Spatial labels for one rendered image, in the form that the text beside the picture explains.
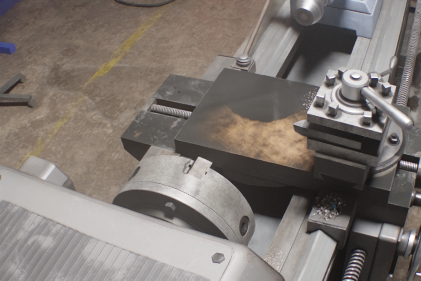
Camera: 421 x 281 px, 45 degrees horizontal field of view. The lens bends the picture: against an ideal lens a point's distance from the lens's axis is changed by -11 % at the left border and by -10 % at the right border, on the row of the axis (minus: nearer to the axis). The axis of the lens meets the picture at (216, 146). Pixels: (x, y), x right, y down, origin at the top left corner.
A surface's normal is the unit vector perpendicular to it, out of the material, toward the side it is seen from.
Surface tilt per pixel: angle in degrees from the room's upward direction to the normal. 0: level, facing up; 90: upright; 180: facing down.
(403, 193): 0
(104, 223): 0
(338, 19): 90
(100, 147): 0
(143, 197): 90
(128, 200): 90
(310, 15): 90
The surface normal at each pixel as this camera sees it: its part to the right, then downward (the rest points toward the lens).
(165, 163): -0.27, -0.75
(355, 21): -0.40, 0.66
